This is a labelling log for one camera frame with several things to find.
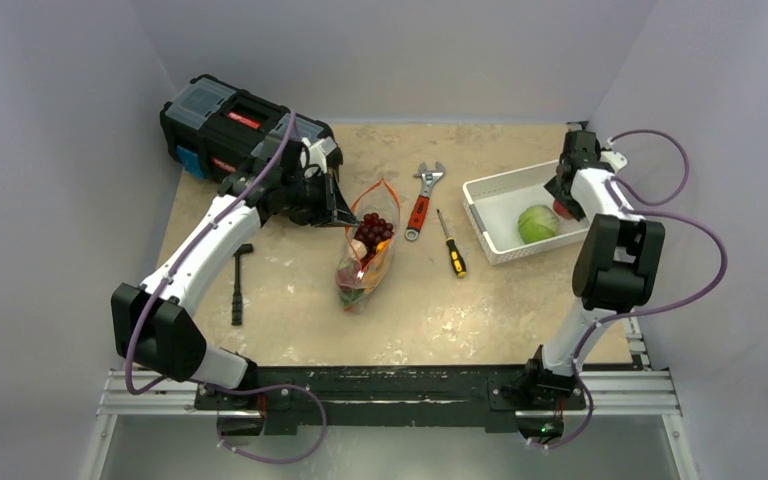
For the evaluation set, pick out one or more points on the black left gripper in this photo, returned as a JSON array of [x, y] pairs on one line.
[[333, 211]]

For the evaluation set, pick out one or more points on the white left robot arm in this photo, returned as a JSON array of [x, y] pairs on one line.
[[153, 320]]

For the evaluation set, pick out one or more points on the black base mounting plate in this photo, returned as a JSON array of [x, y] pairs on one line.
[[497, 398]]

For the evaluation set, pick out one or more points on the black hammer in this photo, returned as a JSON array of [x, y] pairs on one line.
[[237, 306]]

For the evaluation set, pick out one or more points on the red toy peach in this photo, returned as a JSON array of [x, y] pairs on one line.
[[561, 211]]

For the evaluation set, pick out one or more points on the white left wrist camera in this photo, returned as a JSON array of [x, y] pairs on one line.
[[314, 157]]

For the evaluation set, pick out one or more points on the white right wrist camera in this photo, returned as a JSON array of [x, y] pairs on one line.
[[616, 160]]

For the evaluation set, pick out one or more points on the clear zip top bag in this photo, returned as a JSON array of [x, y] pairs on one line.
[[383, 199]]

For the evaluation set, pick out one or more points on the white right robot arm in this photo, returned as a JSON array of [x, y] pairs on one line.
[[615, 270]]

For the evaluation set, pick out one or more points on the green toy cabbage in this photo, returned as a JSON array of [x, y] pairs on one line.
[[537, 223]]

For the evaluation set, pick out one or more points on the yellow black screwdriver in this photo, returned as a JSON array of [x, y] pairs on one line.
[[455, 257]]

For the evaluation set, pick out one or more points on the brown toy mushroom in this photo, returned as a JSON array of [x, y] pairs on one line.
[[357, 249]]

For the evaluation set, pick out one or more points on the black plastic toolbox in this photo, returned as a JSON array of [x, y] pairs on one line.
[[215, 130]]

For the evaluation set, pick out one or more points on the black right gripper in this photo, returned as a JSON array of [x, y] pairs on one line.
[[562, 196]]

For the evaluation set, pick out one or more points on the red handled adjustable wrench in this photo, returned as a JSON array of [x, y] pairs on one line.
[[428, 177]]

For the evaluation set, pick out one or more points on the white plastic basket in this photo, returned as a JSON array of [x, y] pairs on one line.
[[493, 204]]

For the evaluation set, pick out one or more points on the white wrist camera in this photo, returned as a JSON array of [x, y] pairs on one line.
[[616, 160], [314, 157]]

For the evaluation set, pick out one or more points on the purple toy grapes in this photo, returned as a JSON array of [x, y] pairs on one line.
[[374, 229]]

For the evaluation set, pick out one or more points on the orange toy pepper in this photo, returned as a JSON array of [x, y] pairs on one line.
[[376, 268]]

